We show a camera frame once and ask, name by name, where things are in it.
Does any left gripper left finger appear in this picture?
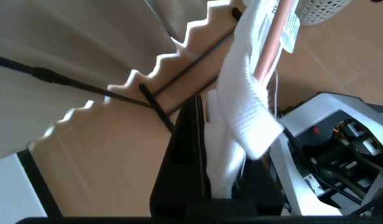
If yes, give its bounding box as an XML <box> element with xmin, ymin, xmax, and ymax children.
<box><xmin>149</xmin><ymin>95</ymin><xmax>212</xmax><ymax>218</ymax></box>

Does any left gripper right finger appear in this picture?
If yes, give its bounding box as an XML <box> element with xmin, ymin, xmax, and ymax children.
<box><xmin>233</xmin><ymin>154</ymin><xmax>285</xmax><ymax>217</ymax></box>

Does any white printed garment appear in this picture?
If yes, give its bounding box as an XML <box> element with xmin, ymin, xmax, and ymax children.
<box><xmin>203</xmin><ymin>0</ymin><xmax>301</xmax><ymax>200</ymax></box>

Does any pink clothes hanger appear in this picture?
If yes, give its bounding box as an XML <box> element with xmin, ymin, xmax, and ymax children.
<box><xmin>253</xmin><ymin>0</ymin><xmax>294</xmax><ymax>84</ymax></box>

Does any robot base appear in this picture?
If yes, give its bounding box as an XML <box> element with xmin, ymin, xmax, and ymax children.
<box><xmin>268</xmin><ymin>91</ymin><xmax>383</xmax><ymax>217</ymax></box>

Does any black clothes rack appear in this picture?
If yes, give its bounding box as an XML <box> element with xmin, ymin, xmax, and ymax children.
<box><xmin>0</xmin><ymin>6</ymin><xmax>244</xmax><ymax>134</ymax></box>

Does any white laundry basket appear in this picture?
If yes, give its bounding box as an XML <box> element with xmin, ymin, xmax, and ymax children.
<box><xmin>295</xmin><ymin>0</ymin><xmax>354</xmax><ymax>26</ymax></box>

